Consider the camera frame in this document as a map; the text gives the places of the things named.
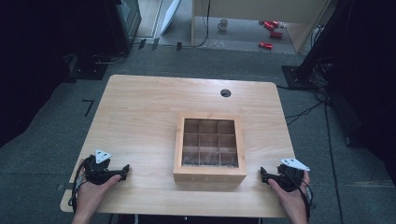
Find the person's right hand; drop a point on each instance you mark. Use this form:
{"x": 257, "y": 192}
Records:
{"x": 292, "y": 200}

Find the black stand base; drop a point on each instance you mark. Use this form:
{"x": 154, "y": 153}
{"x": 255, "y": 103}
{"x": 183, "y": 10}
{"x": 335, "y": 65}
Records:
{"x": 295, "y": 77}

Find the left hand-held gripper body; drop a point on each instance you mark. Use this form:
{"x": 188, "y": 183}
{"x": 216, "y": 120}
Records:
{"x": 97, "y": 172}

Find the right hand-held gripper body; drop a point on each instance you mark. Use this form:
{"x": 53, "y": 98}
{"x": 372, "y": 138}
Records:
{"x": 289, "y": 179}

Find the black floor plate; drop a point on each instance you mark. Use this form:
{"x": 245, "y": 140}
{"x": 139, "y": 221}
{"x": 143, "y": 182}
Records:
{"x": 88, "y": 70}

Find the wooden compartment box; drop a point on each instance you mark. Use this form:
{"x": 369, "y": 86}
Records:
{"x": 209, "y": 172}

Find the grey mug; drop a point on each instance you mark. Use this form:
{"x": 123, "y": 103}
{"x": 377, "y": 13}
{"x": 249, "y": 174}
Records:
{"x": 222, "y": 25}

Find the white board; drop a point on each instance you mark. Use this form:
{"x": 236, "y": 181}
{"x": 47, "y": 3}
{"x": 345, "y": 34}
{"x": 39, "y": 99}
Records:
{"x": 170, "y": 14}

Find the person's left hand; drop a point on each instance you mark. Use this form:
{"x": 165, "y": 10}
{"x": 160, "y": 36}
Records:
{"x": 91, "y": 194}

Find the light wooden furniture frame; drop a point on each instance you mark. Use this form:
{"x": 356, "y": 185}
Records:
{"x": 299, "y": 34}

